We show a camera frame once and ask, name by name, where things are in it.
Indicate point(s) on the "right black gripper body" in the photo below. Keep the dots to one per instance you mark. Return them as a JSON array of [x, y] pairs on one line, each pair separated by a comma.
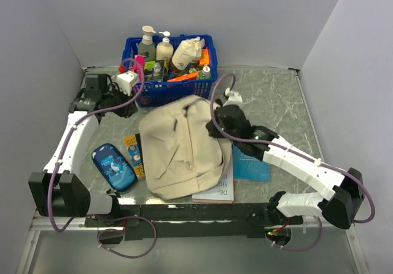
[[215, 133]]

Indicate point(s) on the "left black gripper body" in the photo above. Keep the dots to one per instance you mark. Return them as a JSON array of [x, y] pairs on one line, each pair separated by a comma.
[[116, 97]]

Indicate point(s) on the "beige canvas backpack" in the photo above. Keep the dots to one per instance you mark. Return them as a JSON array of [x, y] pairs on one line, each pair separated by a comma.
[[180, 158]]

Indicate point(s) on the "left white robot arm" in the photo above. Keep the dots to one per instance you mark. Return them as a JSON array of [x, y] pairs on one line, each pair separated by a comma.
[[57, 190]]

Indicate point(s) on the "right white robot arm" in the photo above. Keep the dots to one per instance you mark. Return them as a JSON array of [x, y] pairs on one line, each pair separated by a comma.
[[337, 194]]

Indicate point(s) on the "blue plastic shopping basket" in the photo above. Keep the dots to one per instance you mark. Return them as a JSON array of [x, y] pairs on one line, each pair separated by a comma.
[[159, 93]]

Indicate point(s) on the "pink box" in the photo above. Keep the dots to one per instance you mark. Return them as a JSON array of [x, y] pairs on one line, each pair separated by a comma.
[[138, 65]]

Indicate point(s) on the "green black box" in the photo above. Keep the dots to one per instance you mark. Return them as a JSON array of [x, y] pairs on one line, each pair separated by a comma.
[[156, 70]]

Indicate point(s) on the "blue paperback book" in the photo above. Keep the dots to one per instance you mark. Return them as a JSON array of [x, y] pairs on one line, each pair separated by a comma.
[[247, 168]]

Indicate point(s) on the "yellow treehouse children's book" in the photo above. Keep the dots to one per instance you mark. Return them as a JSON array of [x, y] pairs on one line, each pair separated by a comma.
[[133, 146]]

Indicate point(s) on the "small green red-capped bottle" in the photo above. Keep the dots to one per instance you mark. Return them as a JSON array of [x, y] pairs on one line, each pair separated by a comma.
[[205, 73]]

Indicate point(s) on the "orange long packet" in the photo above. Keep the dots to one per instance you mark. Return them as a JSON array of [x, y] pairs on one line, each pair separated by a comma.
[[189, 76]]

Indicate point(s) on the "green pump bottle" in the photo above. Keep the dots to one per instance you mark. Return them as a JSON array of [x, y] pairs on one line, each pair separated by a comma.
[[146, 47]]

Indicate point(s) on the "orange snack packet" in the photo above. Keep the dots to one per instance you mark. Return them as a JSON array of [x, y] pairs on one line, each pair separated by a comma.
[[205, 58]]

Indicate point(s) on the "cream pump lotion bottle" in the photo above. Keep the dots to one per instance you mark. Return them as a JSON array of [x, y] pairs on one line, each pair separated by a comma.
[[164, 50]]

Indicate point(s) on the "blue dinosaur pencil case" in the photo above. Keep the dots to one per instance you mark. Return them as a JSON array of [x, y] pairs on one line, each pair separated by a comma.
[[114, 167]]

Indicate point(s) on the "white flower cover book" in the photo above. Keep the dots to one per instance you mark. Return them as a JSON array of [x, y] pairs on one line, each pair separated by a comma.
[[222, 192]]

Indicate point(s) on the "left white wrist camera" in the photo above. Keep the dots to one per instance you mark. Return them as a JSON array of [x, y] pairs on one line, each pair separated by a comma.
[[126, 81]]

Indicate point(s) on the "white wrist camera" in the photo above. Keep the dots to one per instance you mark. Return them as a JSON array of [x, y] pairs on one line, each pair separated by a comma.
[[232, 97], [126, 81]]

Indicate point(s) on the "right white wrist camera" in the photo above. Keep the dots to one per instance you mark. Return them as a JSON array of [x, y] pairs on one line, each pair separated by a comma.
[[232, 97]]

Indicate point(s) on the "beige drawstring cloth pouch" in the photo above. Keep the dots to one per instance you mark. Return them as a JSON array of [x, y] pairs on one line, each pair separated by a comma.
[[188, 52]]

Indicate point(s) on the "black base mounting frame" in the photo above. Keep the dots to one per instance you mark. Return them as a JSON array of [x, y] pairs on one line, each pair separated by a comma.
[[194, 220]]

